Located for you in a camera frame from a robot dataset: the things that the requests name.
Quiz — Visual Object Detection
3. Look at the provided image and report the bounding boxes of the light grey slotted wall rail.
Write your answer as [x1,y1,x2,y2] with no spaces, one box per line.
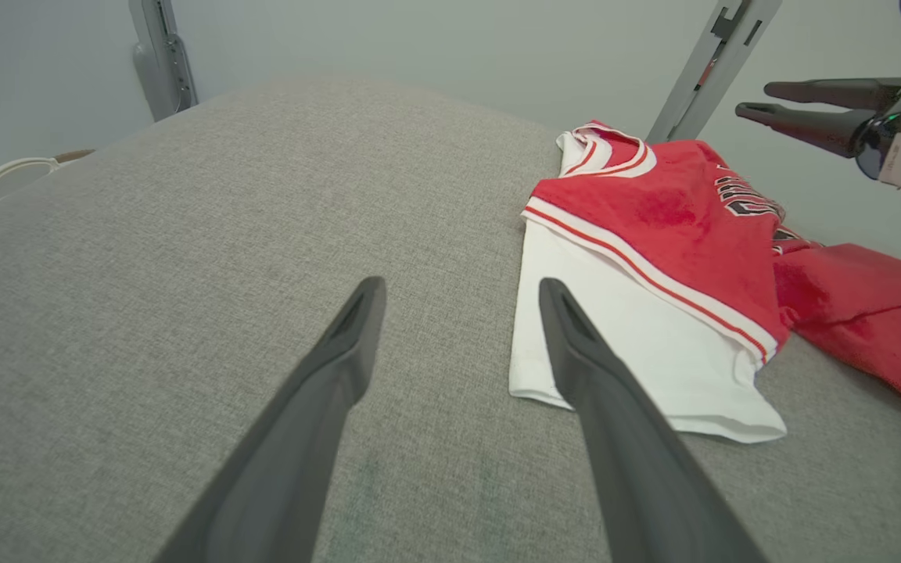
[646,0,784,145]

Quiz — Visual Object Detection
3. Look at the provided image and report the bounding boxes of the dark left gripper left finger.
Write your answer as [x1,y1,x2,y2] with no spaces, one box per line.
[153,276,387,563]

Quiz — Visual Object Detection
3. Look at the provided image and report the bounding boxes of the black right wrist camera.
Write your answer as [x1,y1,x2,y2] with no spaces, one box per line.
[853,74,901,182]

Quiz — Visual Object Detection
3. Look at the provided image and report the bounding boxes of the white basket with handle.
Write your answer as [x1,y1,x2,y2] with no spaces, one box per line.
[0,149,96,229]

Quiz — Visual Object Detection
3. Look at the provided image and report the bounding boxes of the red white basketball jersey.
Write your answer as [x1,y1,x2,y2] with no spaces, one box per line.
[509,120,901,444]

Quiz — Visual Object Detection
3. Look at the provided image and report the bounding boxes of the grey wall post rounded caps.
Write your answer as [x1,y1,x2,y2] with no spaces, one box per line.
[128,0,199,122]

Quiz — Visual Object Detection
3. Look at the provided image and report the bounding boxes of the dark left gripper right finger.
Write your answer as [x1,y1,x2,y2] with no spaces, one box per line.
[538,278,768,563]

